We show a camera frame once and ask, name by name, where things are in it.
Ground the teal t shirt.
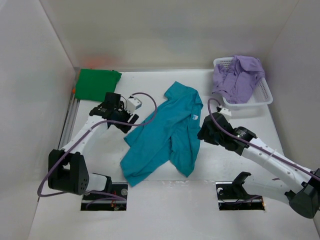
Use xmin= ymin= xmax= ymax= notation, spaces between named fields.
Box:
xmin=120 ymin=81 xmax=203 ymax=187

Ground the green t shirt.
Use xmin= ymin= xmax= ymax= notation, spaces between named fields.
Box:
xmin=75 ymin=68 xmax=122 ymax=102

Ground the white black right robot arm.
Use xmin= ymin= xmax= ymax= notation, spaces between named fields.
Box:
xmin=197 ymin=112 xmax=320 ymax=219

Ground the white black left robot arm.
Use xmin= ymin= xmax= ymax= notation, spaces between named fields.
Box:
xmin=47 ymin=92 xmax=142 ymax=200

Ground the lilac t shirt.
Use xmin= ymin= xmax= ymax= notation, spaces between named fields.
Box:
xmin=212 ymin=55 xmax=265 ymax=104

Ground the white plastic basket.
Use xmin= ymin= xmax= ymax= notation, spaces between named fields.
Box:
xmin=213 ymin=55 xmax=273 ymax=109

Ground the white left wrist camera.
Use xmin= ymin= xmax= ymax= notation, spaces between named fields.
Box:
xmin=126 ymin=96 xmax=142 ymax=113

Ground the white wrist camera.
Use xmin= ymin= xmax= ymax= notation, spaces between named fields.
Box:
xmin=216 ymin=105 xmax=232 ymax=118
xmin=126 ymin=96 xmax=142 ymax=113

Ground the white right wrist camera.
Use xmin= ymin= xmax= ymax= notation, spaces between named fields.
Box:
xmin=216 ymin=105 xmax=232 ymax=118

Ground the aluminium frame rail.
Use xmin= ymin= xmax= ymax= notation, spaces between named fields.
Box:
xmin=58 ymin=67 xmax=81 ymax=149

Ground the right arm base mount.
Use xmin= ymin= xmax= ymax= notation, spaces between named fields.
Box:
xmin=215 ymin=172 xmax=265 ymax=211

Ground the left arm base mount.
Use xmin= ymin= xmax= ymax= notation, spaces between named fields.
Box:
xmin=80 ymin=182 xmax=129 ymax=212

